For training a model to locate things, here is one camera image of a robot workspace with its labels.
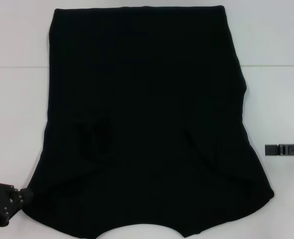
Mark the black shirt with FREE print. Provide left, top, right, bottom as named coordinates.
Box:
left=22, top=5, right=275, bottom=239

